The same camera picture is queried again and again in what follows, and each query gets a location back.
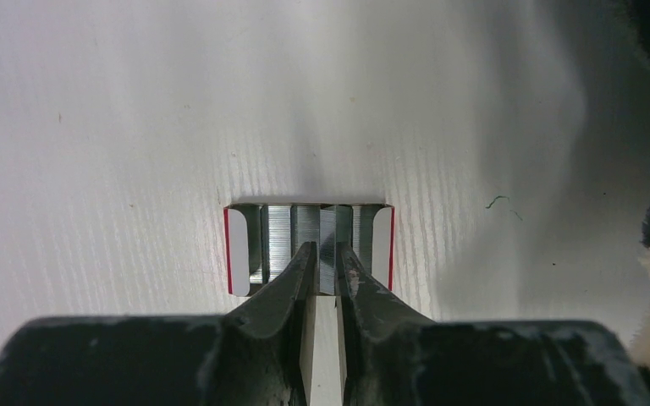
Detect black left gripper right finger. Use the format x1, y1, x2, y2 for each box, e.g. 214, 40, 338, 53
337, 243, 650, 405

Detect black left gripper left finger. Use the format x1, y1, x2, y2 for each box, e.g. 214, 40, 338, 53
0, 243, 317, 405

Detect staple box with staples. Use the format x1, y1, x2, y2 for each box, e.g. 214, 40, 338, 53
223, 203, 395, 297

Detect staple strip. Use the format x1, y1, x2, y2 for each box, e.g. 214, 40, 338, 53
318, 206, 337, 295

